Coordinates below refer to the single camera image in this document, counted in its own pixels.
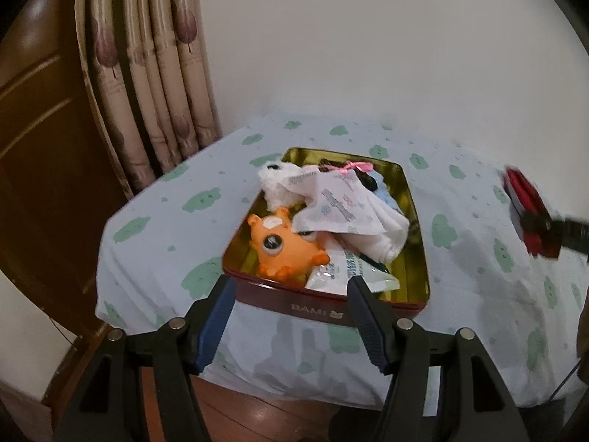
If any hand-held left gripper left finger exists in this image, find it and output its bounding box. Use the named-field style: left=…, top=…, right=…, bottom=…
left=53, top=275, right=237, bottom=442

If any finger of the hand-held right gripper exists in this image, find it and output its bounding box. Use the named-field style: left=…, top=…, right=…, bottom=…
left=520, top=212, right=589, bottom=255

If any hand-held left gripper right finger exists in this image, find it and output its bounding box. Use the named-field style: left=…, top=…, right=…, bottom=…
left=346, top=275, right=530, bottom=442

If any dark red tin box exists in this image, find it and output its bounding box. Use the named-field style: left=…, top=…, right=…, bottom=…
left=221, top=146, right=431, bottom=327

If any white towel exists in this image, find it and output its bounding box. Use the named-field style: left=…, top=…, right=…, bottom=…
left=341, top=184, right=410, bottom=263

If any orange squishy animal toy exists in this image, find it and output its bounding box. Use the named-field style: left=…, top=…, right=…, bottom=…
left=246, top=207, right=332, bottom=281

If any white printed wipe packet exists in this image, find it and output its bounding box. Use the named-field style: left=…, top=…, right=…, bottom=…
left=292, top=170, right=389, bottom=235

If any white fluffy plush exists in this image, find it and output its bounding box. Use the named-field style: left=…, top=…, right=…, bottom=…
left=257, top=161, right=318, bottom=208

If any white and green packet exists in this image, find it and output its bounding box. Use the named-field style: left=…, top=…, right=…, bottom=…
left=304, top=249, right=399, bottom=295

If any pale blue printed tablecloth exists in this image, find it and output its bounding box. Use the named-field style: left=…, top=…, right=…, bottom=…
left=94, top=113, right=589, bottom=417

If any blue and white cloth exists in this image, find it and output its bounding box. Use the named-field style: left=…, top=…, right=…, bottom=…
left=373, top=175, right=397, bottom=210

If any beige printed curtain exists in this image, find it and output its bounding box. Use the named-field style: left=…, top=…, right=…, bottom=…
left=74, top=0, right=222, bottom=199

